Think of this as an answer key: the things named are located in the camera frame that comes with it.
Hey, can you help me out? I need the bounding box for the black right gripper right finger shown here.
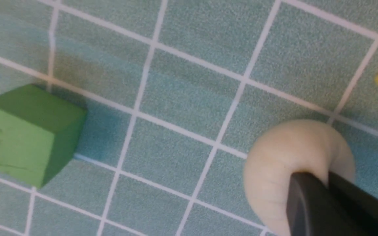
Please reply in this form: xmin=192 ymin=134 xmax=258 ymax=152
xmin=329 ymin=172 xmax=378 ymax=236

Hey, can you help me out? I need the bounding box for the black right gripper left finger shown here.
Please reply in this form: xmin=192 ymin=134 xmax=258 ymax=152
xmin=285 ymin=172 xmax=378 ymax=236

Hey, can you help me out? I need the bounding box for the white bun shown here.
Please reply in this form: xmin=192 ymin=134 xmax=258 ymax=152
xmin=243 ymin=119 xmax=356 ymax=236

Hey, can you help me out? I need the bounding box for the green checked tablecloth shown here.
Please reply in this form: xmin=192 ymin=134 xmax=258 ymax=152
xmin=0 ymin=0 xmax=378 ymax=236

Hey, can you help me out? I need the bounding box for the green cube block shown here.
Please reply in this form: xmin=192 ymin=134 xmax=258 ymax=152
xmin=0 ymin=85 xmax=87 ymax=189

